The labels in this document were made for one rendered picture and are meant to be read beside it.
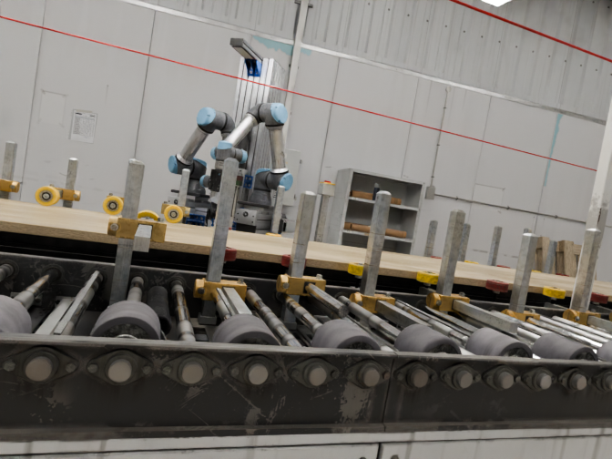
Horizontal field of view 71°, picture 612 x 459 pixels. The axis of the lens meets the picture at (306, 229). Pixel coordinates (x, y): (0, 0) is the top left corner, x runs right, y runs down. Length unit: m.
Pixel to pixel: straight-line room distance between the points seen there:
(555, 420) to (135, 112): 4.53
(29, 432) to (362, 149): 4.74
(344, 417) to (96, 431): 0.39
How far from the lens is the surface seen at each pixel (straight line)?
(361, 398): 0.82
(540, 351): 1.25
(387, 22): 5.66
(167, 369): 0.70
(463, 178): 5.77
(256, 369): 0.71
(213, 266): 1.18
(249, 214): 2.66
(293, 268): 1.23
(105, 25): 5.20
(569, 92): 6.83
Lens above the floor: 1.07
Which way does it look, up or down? 3 degrees down
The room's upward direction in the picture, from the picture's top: 9 degrees clockwise
